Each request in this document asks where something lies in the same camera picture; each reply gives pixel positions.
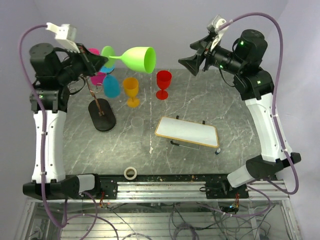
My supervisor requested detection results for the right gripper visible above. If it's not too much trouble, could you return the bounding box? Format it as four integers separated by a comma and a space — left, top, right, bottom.
179, 34, 245, 76

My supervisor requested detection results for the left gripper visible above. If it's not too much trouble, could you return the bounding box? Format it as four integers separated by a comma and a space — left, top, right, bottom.
56, 42, 109, 84

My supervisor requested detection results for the pink plastic wine glass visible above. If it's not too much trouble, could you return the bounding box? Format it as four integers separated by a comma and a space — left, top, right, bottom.
88, 48, 107, 86

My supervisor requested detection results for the blue plastic wine glass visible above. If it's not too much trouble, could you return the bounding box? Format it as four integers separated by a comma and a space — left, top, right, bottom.
100, 65, 121, 98

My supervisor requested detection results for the red plastic wine glass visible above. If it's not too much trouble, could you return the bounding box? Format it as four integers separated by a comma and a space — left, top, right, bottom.
156, 70, 172, 100

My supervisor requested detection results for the green plastic wine glass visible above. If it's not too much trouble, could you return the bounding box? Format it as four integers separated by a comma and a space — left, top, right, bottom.
100, 46, 156, 74

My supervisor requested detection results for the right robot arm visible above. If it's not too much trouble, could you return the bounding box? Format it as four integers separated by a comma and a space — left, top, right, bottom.
178, 29, 302, 198

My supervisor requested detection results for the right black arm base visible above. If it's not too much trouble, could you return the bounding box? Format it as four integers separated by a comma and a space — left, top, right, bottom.
199, 174, 249, 199

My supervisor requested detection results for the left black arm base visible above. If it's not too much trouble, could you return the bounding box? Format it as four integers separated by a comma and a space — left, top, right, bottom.
76, 173, 118, 200

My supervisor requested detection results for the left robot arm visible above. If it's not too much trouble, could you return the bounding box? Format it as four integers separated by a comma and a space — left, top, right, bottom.
22, 43, 108, 200

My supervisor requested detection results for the orange plastic wine glass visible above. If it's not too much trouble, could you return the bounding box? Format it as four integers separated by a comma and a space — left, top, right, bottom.
122, 77, 140, 108

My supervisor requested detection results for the clear plastic cup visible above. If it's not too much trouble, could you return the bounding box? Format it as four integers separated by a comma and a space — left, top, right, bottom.
131, 116, 144, 137

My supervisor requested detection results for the black marker pen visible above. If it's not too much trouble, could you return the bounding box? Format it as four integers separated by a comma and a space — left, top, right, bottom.
170, 139, 200, 150

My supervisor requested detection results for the white tape roll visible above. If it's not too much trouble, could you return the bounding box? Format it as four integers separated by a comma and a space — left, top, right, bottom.
123, 166, 138, 181

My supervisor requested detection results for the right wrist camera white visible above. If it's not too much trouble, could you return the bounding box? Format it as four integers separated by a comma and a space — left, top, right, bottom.
206, 14, 228, 52

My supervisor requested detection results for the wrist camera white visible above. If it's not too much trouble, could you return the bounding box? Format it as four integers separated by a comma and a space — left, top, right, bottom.
206, 14, 228, 52
46, 22, 80, 53

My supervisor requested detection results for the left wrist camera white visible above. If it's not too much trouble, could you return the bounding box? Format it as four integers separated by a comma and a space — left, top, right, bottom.
46, 22, 80, 53

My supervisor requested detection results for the copper wire wine glass rack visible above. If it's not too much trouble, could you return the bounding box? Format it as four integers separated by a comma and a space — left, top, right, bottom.
68, 74, 117, 132

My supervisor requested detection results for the small whiteboard wooden frame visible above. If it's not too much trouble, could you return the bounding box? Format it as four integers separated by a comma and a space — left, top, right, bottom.
154, 116, 220, 148

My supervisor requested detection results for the aluminium rail frame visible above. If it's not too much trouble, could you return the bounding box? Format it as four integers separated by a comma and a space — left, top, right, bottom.
27, 181, 291, 203

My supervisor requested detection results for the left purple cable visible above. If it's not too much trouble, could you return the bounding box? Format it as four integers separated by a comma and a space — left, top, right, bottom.
19, 24, 98, 240

